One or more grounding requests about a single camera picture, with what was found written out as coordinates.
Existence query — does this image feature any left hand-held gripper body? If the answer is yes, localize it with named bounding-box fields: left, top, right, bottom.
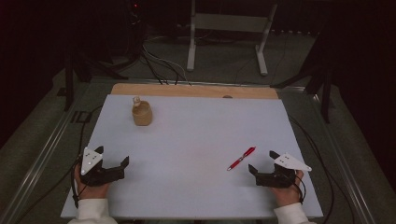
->
left=78, top=147, right=125, bottom=188

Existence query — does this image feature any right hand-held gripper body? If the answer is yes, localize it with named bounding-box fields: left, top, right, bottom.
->
left=254, top=152, right=313, bottom=189

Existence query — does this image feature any red pen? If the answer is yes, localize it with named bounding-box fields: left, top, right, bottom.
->
left=226, top=146, right=257, bottom=172

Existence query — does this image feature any person's left hand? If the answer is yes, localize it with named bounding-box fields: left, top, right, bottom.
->
left=74, top=164, right=110, bottom=201

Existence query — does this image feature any person's right hand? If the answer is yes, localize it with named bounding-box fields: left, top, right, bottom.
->
left=270, top=176, right=304, bottom=207

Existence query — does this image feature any black tripod stand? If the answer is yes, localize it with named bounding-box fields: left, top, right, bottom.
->
left=63, top=43, right=129, bottom=112
left=270, top=27, right=335, bottom=124

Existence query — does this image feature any dark equipment with red light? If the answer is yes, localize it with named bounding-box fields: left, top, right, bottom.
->
left=123, top=0, right=147, bottom=64

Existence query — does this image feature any white metal stand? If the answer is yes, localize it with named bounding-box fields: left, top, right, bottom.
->
left=186, top=0, right=278, bottom=77

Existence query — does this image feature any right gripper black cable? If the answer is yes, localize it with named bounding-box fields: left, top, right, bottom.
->
left=293, top=169, right=308, bottom=203

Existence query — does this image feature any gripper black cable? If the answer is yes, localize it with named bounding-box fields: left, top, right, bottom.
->
left=293, top=169, right=308, bottom=203
left=13, top=105, right=105, bottom=224

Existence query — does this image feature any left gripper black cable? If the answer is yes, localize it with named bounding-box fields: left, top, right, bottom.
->
left=13, top=105, right=105, bottom=224

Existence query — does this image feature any black floor cable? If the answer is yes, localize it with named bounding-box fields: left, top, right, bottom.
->
left=288, top=114, right=356, bottom=224

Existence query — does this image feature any metal floor rail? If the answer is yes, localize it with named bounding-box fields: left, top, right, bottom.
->
left=0, top=104, right=80, bottom=224
left=311, top=92, right=379, bottom=224

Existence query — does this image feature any bundle of floor cables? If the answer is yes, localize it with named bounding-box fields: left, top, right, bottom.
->
left=140, top=41, right=193, bottom=87

